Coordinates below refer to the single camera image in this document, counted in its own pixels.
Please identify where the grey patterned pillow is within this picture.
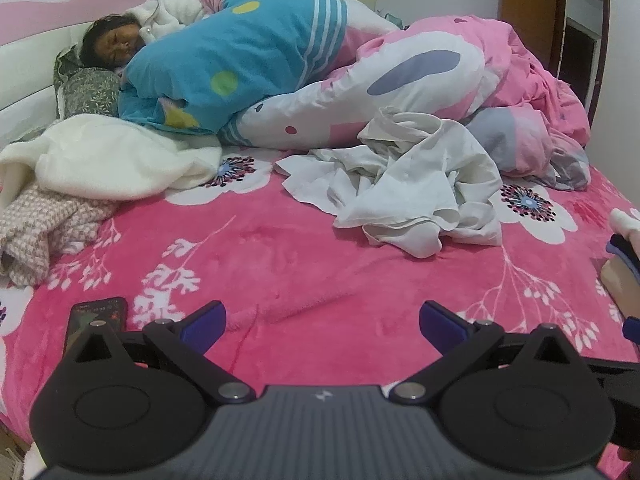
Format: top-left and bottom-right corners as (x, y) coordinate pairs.
(10, 45), (121, 143)

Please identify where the pink floral blanket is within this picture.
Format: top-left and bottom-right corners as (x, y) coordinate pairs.
(0, 145), (640, 480)

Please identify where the pink checked cloth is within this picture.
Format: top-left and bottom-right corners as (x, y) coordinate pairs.
(0, 185), (118, 286)

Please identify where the navy folded garment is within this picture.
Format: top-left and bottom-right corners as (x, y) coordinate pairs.
(605, 234), (640, 281)

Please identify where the sleeping person in blue blanket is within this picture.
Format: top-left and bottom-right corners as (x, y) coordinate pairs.
(118, 0), (351, 146)

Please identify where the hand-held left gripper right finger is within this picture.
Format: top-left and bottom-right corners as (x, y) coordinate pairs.
(387, 301), (573, 407)

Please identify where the dark door frame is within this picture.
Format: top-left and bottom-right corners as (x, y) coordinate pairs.
(550, 0), (615, 128)

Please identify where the pink white printed duvet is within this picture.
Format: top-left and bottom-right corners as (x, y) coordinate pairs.
(220, 16), (593, 191)

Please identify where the white shirt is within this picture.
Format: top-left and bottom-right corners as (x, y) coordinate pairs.
(275, 105), (503, 260)

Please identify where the cream fleece blanket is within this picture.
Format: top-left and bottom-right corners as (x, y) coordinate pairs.
(0, 114), (223, 211)

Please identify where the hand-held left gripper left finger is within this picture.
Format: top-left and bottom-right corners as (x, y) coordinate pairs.
(67, 301), (253, 407)

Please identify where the pink white headboard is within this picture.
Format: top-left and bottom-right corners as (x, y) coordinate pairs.
(0, 0), (153, 148)

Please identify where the dark smartphone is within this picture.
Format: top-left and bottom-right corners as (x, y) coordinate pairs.
(65, 296), (129, 361)

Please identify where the wooden door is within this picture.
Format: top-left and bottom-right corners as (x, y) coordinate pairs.
(498, 0), (558, 78)

